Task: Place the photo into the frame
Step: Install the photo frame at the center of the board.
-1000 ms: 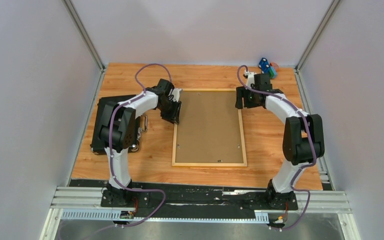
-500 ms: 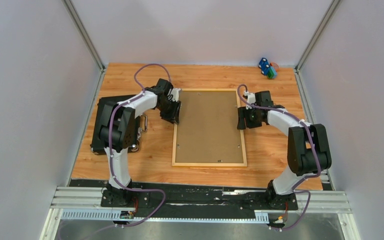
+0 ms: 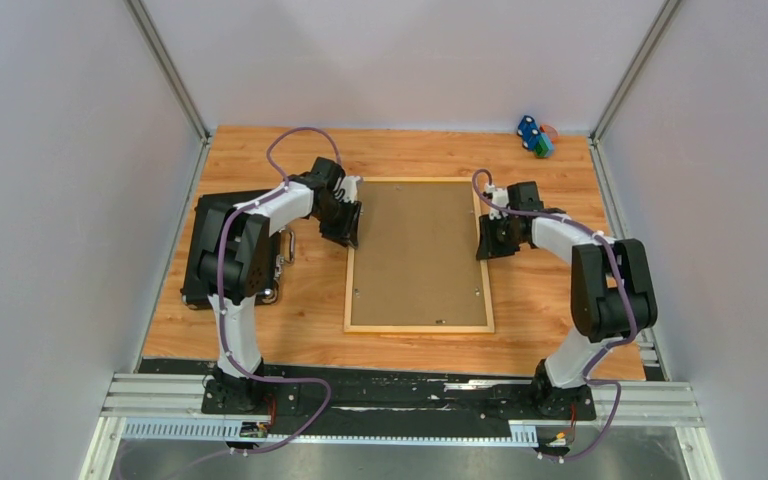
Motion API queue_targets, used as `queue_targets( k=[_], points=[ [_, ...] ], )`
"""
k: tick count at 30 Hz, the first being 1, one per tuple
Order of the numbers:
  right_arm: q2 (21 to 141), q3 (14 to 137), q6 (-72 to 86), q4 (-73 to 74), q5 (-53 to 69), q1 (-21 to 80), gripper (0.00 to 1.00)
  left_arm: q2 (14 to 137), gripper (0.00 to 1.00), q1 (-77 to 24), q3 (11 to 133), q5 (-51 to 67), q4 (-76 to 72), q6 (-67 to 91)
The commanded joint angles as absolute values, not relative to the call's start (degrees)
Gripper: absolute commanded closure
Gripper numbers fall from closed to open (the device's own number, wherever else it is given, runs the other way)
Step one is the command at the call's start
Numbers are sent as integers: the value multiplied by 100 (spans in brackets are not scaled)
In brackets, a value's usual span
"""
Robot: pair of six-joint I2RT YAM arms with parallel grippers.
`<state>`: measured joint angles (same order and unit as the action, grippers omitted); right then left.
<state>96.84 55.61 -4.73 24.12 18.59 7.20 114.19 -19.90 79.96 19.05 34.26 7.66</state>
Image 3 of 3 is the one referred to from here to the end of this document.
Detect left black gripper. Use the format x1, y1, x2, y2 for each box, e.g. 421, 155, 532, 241
313, 196, 362, 249

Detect brown backing board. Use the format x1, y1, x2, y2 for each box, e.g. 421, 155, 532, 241
350, 182, 489, 327

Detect wooden picture frame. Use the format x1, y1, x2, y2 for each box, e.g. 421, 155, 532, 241
343, 176, 496, 335

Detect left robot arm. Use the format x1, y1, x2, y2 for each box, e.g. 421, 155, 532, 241
185, 157, 363, 413

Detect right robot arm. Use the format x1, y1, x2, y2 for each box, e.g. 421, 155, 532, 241
473, 182, 658, 418

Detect blue green toy blocks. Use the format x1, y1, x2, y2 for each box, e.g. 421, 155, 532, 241
516, 115, 555, 158

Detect orange round object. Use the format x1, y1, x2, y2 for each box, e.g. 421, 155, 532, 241
540, 124, 559, 142

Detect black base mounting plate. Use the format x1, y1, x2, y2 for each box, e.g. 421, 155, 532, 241
138, 358, 596, 438

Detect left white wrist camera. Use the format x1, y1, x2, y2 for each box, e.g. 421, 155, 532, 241
336, 176, 363, 203

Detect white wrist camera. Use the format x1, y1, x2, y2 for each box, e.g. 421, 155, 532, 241
336, 176, 363, 203
483, 184, 509, 220

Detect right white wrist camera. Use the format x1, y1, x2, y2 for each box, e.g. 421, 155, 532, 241
483, 184, 509, 220

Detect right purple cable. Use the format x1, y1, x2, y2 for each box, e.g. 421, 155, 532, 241
471, 168, 640, 463

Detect purple cable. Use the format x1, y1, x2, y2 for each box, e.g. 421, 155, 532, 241
471, 168, 640, 463
112, 127, 344, 480

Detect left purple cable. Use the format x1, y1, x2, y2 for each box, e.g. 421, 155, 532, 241
112, 127, 344, 480

